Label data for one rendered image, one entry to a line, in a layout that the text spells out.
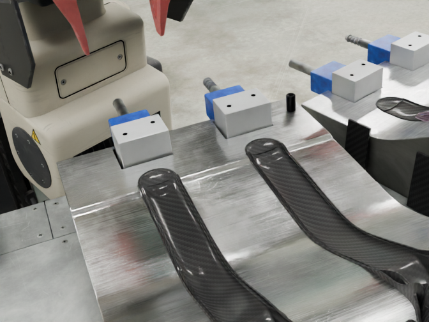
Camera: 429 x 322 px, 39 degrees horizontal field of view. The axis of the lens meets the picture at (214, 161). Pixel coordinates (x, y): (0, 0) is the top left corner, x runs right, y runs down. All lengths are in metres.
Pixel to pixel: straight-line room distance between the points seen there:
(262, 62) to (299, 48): 0.22
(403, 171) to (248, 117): 0.17
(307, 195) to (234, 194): 0.06
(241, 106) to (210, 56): 2.32
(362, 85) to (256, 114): 0.17
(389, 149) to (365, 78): 0.11
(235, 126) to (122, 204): 0.14
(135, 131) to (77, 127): 0.30
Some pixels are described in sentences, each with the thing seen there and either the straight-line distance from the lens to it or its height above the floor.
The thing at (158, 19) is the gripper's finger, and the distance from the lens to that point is 0.55.
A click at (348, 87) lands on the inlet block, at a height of 0.87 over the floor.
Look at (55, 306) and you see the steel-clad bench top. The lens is 0.60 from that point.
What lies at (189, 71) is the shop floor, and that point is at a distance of 2.80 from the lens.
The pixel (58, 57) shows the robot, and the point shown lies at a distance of 0.88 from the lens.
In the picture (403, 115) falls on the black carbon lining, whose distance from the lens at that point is 0.72.
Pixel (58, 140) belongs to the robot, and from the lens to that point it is 0.87.
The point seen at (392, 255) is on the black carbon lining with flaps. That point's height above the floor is 0.91.
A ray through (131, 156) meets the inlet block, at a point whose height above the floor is 0.90.
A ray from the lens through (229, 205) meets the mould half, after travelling 0.53.
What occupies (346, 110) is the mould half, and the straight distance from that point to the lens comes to 0.72.
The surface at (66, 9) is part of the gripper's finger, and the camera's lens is 0.52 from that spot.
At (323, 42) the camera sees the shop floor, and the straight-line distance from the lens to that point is 2.99.
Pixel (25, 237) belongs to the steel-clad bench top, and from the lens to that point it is 0.69.
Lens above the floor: 1.22
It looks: 34 degrees down
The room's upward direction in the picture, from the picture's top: 7 degrees counter-clockwise
